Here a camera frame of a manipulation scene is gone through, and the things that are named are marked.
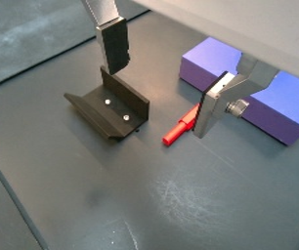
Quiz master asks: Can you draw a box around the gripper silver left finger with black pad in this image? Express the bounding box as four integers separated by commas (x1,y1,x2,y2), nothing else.
81,0,130,75

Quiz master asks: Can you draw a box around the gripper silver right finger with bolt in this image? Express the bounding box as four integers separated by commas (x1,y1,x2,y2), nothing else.
193,54,278,138

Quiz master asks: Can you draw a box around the red peg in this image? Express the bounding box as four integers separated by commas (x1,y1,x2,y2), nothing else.
161,104,200,146

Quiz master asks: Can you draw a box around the purple base board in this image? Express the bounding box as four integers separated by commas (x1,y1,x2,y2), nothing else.
180,38,299,146

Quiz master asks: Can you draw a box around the black angled holder bracket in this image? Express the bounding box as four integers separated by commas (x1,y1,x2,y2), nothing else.
64,67,149,141

